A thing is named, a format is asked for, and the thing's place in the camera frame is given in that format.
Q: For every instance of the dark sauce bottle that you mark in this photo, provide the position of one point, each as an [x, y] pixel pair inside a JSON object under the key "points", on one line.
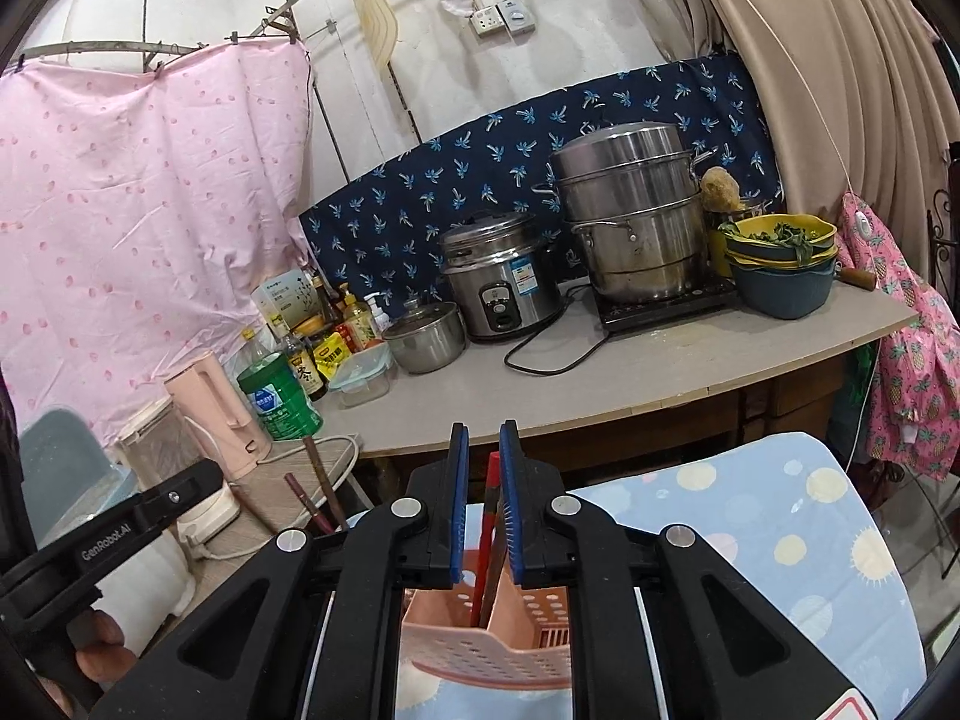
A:
{"points": [[324, 300]]}

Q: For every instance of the pump soap bottle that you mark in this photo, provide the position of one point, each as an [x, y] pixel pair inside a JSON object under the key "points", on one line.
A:
{"points": [[379, 313]]}

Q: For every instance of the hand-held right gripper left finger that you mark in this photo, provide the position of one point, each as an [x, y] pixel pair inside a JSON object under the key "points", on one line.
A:
{"points": [[459, 502]]}

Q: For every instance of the wooden rolling pin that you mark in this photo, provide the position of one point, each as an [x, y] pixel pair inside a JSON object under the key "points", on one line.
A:
{"points": [[856, 277]]}

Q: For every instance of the navy leaf print cloth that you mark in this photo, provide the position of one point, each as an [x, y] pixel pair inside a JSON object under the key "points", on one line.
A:
{"points": [[487, 157]]}

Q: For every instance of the white wall socket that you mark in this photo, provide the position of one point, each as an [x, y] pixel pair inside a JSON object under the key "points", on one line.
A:
{"points": [[487, 22]]}

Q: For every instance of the brown chopstick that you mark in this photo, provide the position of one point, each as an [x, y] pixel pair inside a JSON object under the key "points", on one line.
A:
{"points": [[322, 480], [493, 566]]}

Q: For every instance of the small steel pot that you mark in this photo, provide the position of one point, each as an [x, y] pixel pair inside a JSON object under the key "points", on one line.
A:
{"points": [[424, 341]]}

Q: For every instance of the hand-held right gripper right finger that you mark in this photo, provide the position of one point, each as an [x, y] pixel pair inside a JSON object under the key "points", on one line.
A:
{"points": [[510, 502]]}

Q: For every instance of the pink electric kettle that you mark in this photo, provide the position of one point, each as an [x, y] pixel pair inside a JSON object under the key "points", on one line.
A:
{"points": [[217, 420]]}

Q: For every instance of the black induction cooker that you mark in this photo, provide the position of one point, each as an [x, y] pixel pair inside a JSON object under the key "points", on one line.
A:
{"points": [[652, 312]]}

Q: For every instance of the beige curtain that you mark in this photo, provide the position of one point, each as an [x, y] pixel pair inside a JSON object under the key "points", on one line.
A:
{"points": [[825, 52]]}

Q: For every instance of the white kitchen appliance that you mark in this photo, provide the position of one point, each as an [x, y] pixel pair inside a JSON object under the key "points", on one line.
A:
{"points": [[161, 450]]}

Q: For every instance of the loofah sponge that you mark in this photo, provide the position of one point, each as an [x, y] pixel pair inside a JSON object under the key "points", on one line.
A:
{"points": [[721, 190]]}

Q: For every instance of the large steel steamer pot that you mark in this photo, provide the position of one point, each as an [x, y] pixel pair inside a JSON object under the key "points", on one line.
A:
{"points": [[637, 217]]}

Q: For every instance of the yellow colander basin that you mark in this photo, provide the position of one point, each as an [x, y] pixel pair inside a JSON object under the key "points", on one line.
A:
{"points": [[750, 249]]}

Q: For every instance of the yellow oil bottle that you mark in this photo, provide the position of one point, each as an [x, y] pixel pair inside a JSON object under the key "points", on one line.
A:
{"points": [[356, 319]]}

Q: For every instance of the green dish soap bottle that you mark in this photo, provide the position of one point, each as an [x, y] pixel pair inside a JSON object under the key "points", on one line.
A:
{"points": [[277, 401]]}

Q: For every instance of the pink dotted curtain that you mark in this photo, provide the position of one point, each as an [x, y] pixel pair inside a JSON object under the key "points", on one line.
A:
{"points": [[150, 202]]}

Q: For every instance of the steel rice cooker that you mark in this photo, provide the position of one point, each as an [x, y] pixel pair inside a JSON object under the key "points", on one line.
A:
{"points": [[499, 277]]}

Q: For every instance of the green leafy vegetables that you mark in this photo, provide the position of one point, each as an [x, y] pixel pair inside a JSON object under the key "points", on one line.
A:
{"points": [[780, 234]]}

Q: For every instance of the person's left hand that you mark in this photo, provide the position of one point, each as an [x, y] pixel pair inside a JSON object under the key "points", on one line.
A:
{"points": [[101, 649]]}

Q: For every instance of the blue planet print tablecloth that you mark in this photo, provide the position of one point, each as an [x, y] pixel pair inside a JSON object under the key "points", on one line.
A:
{"points": [[750, 555]]}

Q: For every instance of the pink pineapple print cloth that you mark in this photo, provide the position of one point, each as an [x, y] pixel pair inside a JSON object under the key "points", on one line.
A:
{"points": [[915, 360]]}

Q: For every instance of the bright red chopstick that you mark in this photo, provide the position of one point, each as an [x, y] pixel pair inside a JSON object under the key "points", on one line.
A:
{"points": [[490, 491]]}

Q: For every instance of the dark red chopstick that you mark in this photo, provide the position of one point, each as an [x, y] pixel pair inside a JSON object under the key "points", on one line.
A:
{"points": [[304, 499]]}

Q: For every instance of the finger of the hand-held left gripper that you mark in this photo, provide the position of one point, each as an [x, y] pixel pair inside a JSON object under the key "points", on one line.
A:
{"points": [[184, 491]]}

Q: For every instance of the soy sauce bottle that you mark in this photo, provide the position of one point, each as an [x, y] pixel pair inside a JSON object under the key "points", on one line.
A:
{"points": [[307, 373]]}

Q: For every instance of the metal curtain rail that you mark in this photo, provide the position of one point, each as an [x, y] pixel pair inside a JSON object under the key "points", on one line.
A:
{"points": [[75, 49]]}

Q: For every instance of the clear food container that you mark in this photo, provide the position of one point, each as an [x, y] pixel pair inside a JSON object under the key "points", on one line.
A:
{"points": [[361, 379]]}

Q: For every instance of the pink perforated utensil basket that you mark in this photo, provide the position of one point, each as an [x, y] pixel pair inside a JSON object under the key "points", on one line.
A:
{"points": [[487, 660]]}

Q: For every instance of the hanging pale cutting board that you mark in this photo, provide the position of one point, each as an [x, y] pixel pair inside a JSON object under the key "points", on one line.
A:
{"points": [[375, 15]]}

